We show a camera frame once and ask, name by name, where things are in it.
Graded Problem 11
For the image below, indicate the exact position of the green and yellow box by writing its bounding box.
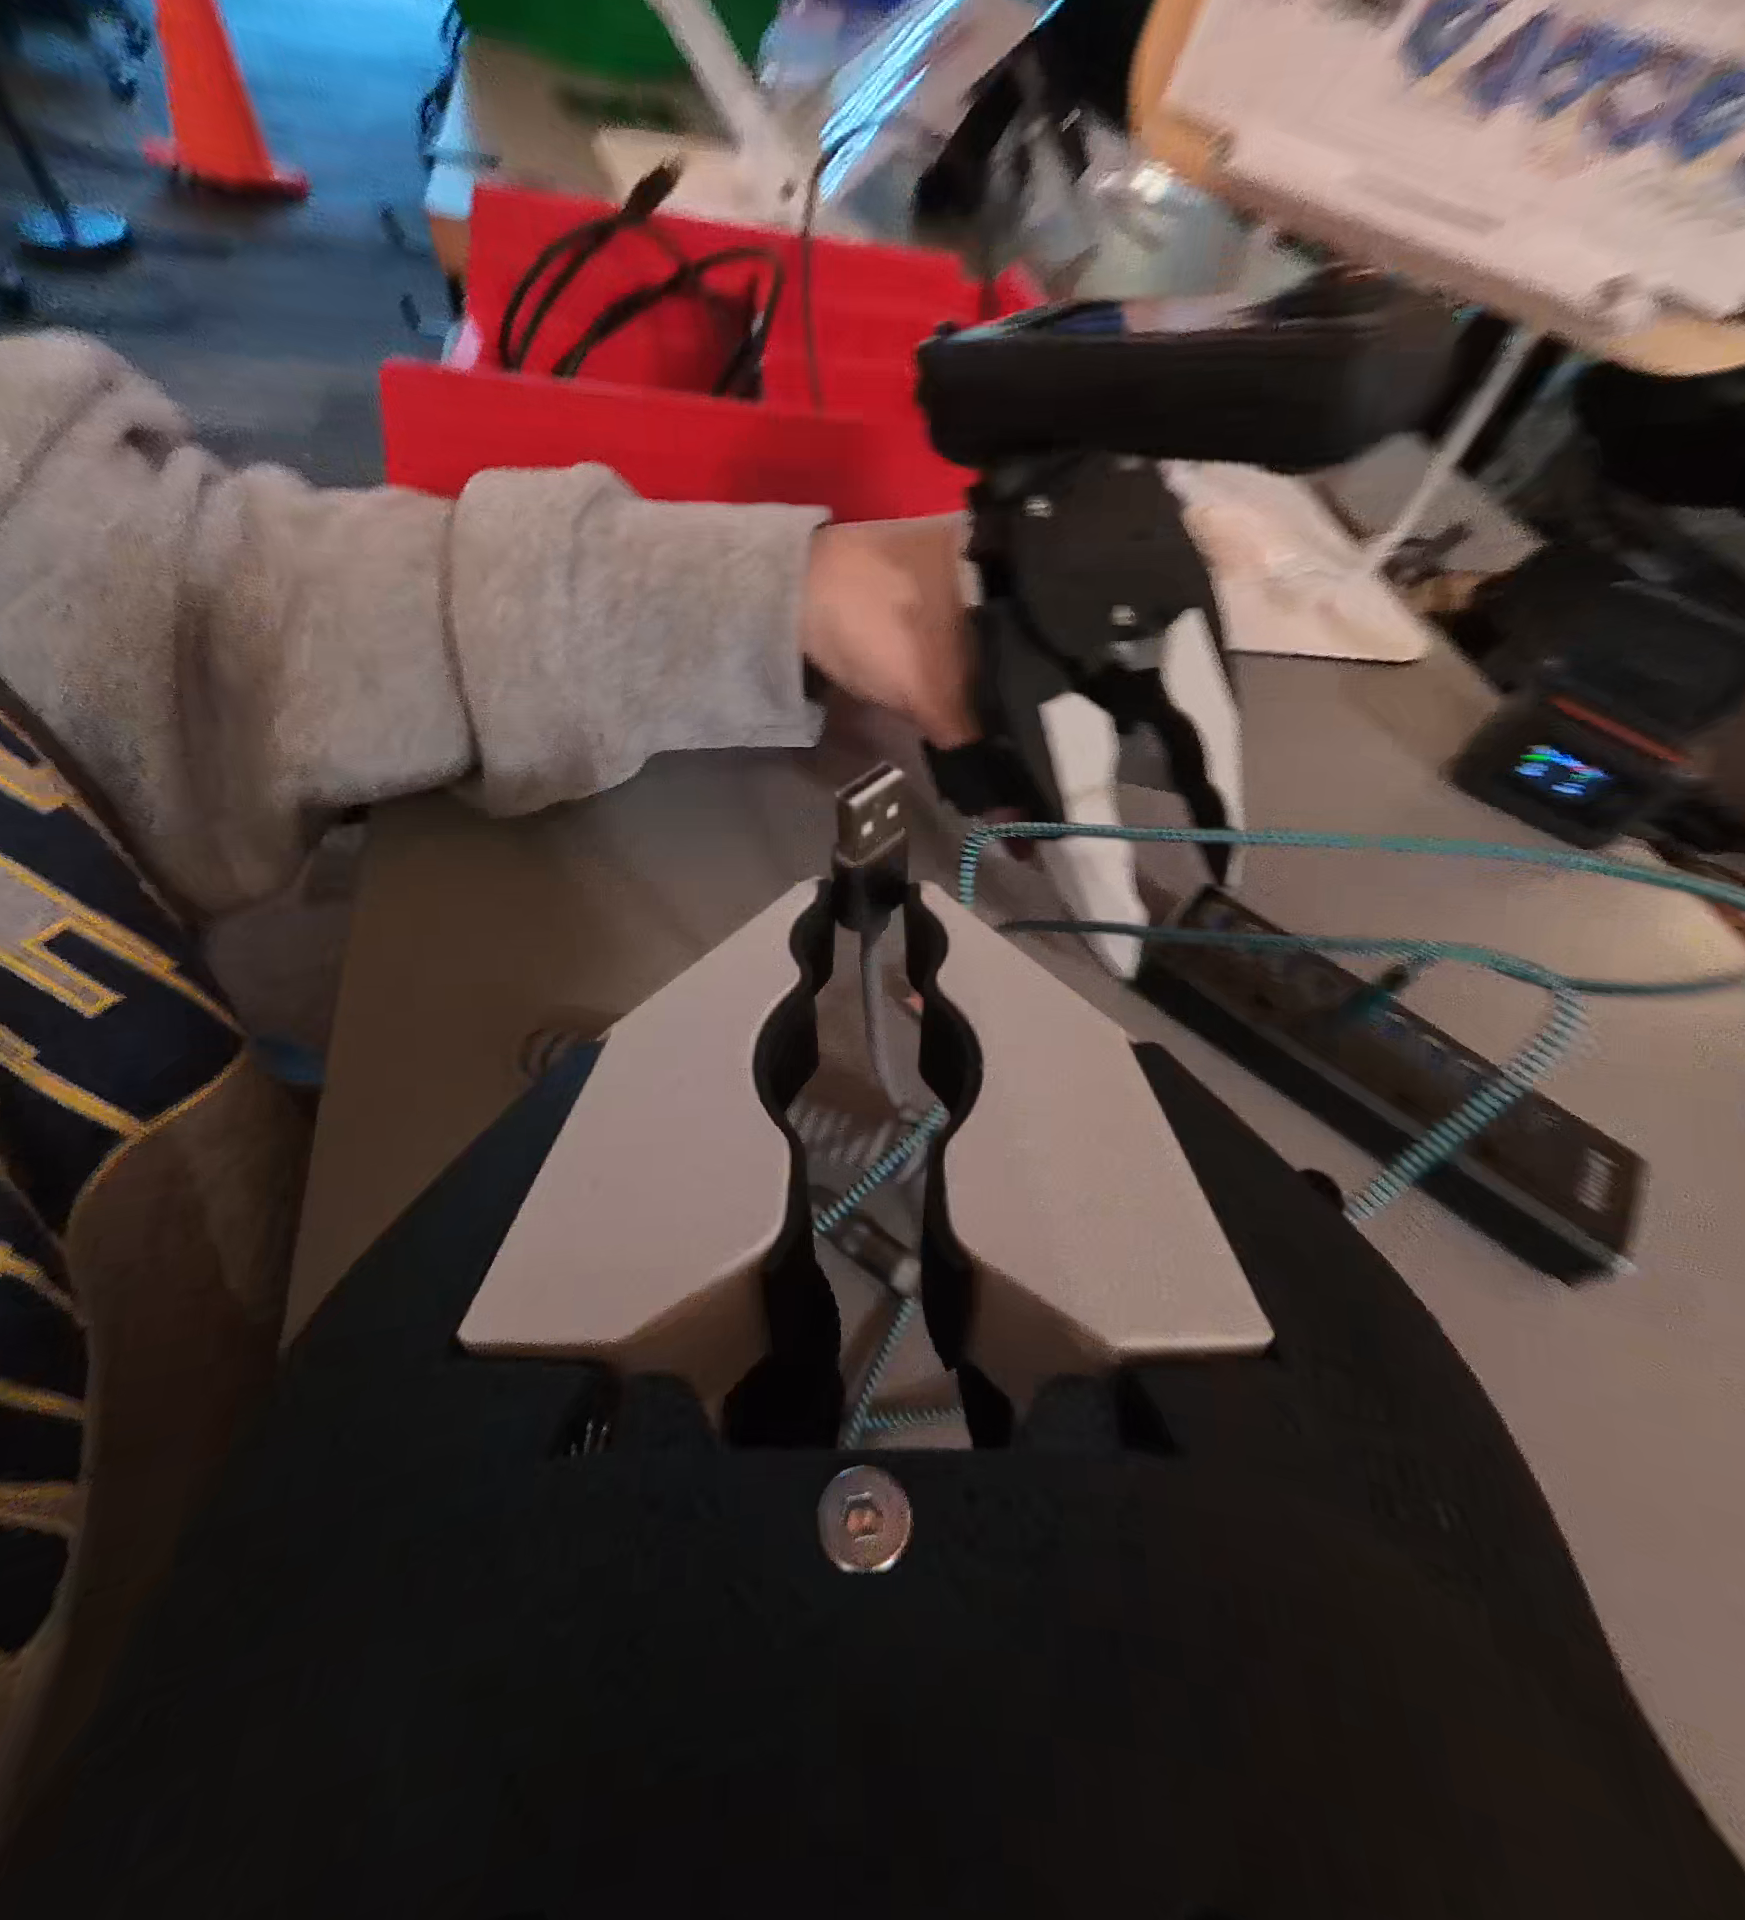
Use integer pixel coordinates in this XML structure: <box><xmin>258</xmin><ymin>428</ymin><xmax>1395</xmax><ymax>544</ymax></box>
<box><xmin>455</xmin><ymin>0</ymin><xmax>785</xmax><ymax>85</ymax></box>

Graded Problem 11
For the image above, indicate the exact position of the orange traffic cone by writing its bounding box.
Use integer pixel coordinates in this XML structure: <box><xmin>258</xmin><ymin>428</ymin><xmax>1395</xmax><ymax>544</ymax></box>
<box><xmin>140</xmin><ymin>0</ymin><xmax>312</xmax><ymax>203</ymax></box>

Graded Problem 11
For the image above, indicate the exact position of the small black screen device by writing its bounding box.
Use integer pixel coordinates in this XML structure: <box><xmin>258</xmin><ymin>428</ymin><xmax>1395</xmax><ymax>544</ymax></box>
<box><xmin>1450</xmin><ymin>683</ymin><xmax>1715</xmax><ymax>850</ymax></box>

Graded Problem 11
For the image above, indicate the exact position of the red plastic bin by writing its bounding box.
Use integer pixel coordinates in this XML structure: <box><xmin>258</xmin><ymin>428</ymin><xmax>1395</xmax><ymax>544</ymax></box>
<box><xmin>380</xmin><ymin>180</ymin><xmax>1047</xmax><ymax>524</ymax></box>

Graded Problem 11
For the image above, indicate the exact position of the round black stand base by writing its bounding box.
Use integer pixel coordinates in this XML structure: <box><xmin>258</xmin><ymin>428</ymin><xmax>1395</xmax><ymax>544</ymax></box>
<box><xmin>16</xmin><ymin>194</ymin><xmax>140</xmax><ymax>269</ymax></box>

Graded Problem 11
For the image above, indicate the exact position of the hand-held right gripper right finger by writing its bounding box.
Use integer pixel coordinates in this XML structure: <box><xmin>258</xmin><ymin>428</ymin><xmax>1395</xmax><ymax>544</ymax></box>
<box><xmin>901</xmin><ymin>878</ymin><xmax>1275</xmax><ymax>1453</ymax></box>

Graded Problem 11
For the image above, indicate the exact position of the person's printed grey sweatshirt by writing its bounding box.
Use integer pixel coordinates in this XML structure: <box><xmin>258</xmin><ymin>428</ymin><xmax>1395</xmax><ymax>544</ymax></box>
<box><xmin>0</xmin><ymin>262</ymin><xmax>363</xmax><ymax>1920</ymax></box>

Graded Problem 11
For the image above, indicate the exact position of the dark multi-port usb hub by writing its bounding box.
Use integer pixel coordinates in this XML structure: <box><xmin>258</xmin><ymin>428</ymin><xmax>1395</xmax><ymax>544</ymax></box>
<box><xmin>1135</xmin><ymin>887</ymin><xmax>1653</xmax><ymax>1287</ymax></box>

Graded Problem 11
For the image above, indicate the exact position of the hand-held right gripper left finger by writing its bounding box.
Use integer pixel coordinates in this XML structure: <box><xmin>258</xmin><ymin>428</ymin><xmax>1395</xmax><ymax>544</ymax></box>
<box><xmin>457</xmin><ymin>878</ymin><xmax>848</xmax><ymax>1450</ymax></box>

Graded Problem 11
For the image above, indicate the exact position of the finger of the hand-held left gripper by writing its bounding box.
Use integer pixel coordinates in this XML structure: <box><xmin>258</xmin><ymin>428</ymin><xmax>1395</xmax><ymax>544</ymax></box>
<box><xmin>1035</xmin><ymin>691</ymin><xmax>1157</xmax><ymax>982</ymax></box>
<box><xmin>1144</xmin><ymin>603</ymin><xmax>1253</xmax><ymax>889</ymax></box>

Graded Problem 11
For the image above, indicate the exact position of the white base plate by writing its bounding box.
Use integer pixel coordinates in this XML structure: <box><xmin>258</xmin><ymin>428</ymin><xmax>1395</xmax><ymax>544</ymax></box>
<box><xmin>1180</xmin><ymin>465</ymin><xmax>1433</xmax><ymax>664</ymax></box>

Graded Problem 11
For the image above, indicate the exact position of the person's left hand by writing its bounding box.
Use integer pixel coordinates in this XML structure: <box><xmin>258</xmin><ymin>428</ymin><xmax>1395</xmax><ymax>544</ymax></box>
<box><xmin>800</xmin><ymin>517</ymin><xmax>986</xmax><ymax>754</ymax></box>

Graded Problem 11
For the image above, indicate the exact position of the white articulated stand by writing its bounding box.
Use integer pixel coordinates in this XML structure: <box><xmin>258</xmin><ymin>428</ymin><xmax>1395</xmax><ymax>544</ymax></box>
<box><xmin>647</xmin><ymin>0</ymin><xmax>813</xmax><ymax>203</ymax></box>

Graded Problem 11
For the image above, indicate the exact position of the person's left forearm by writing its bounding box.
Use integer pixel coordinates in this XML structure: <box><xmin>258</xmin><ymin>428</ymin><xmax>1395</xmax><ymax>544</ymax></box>
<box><xmin>200</xmin><ymin>451</ymin><xmax>834</xmax><ymax>916</ymax></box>

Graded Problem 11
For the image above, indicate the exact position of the teal braided usb cable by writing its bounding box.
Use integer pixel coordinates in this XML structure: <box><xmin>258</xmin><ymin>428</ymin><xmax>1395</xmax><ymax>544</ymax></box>
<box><xmin>813</xmin><ymin>761</ymin><xmax>1745</xmax><ymax>1450</ymax></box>

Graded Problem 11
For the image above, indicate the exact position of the black cable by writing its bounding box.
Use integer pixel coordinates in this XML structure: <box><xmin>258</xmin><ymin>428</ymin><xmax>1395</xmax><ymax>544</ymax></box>
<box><xmin>496</xmin><ymin>162</ymin><xmax>792</xmax><ymax>404</ymax></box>

